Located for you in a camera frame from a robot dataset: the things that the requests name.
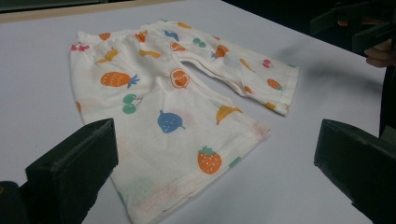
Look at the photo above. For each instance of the white fruit print pants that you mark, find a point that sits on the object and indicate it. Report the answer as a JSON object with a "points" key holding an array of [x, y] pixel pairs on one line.
{"points": [[162, 102]]}

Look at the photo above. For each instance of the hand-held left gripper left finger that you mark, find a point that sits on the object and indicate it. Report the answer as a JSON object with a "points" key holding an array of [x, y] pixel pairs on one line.
{"points": [[71, 168]]}

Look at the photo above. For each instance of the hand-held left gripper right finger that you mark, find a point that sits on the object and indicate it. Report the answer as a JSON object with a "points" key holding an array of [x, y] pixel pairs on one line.
{"points": [[358, 161]]}

